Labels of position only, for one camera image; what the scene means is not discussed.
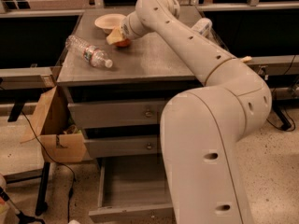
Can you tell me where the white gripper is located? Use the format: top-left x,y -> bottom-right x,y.
107,16 -> 136,45

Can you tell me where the red apple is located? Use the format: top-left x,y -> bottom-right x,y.
114,39 -> 131,48

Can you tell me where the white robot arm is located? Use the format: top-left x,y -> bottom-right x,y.
107,0 -> 272,224

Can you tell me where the grey drawer cabinet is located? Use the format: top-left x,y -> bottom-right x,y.
56,6 -> 235,173

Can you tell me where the grey top drawer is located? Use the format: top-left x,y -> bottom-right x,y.
68,99 -> 165,129

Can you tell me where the grey drawer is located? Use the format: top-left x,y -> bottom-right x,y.
68,99 -> 165,129
89,154 -> 176,224
85,135 -> 161,158

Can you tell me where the grey middle drawer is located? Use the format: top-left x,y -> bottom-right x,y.
85,135 -> 161,158

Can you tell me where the grey bottom drawer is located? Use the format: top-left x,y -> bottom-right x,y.
89,154 -> 176,224

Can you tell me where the cream ceramic bowl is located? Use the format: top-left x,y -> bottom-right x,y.
94,14 -> 125,35

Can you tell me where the clear bottle with label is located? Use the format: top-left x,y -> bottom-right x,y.
65,35 -> 113,68

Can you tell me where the brown cardboard box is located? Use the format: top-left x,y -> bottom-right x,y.
21,86 -> 87,163

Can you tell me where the black table leg right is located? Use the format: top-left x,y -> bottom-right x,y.
272,102 -> 292,131

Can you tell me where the black table leg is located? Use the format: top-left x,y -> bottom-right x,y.
272,102 -> 292,131
35,162 -> 50,217

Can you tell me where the black table leg left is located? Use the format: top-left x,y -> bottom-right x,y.
35,162 -> 50,217

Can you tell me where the small cream object on rail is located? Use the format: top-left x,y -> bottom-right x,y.
240,56 -> 252,63

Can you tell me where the black cable on left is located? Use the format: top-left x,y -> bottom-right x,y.
20,110 -> 78,222

